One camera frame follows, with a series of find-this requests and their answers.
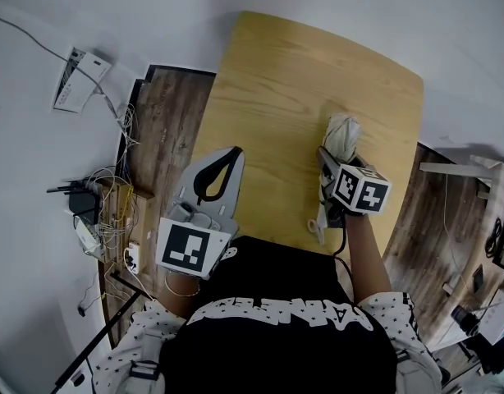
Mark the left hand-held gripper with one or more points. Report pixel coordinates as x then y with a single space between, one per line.
188 246

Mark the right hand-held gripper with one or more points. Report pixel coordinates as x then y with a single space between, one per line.
360 193

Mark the person's left forearm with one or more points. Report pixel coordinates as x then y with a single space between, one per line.
179 290

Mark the person's right forearm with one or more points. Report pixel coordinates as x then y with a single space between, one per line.
367 261

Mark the wooden table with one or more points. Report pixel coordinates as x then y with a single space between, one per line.
276 97

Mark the brown cardboard box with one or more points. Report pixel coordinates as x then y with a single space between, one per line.
120 216

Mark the white power strip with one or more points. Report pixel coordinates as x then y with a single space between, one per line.
134 255

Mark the black router with antennas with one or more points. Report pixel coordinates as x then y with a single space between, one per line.
83 205

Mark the small white device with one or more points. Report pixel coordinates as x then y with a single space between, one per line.
87 236

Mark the person's black white shirt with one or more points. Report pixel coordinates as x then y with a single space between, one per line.
276 335

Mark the small black plug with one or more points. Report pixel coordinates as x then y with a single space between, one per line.
81 311

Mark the black stand pole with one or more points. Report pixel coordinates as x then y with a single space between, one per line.
92 343

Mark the white carton box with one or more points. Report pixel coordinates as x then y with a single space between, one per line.
498 318

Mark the white desk frame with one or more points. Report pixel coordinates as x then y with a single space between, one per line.
473 170

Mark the white wall network box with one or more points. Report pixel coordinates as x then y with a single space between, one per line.
81 82

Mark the black camera lens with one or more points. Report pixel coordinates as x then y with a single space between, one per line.
465 317

